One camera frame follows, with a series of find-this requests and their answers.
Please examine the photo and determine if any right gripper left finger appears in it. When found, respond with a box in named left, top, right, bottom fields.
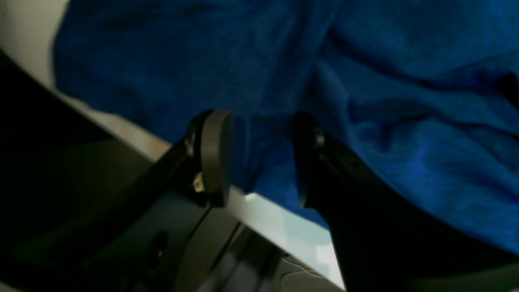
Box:
left=1, top=109, right=233, bottom=292

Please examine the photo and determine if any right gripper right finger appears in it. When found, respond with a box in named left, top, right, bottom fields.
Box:
left=293, top=112, right=518, bottom=292

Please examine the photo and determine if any dark blue t-shirt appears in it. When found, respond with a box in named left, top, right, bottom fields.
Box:
left=53, top=0, right=519, bottom=254

